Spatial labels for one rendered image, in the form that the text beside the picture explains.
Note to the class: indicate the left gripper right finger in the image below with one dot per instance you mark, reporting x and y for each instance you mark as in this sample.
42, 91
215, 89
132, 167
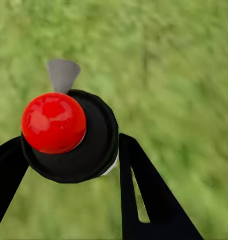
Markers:
168, 220

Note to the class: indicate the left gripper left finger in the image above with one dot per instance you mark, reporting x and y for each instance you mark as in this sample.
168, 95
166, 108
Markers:
13, 166

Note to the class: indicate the pesticide atomizer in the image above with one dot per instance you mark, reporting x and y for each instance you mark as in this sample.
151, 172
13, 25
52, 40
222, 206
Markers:
69, 136

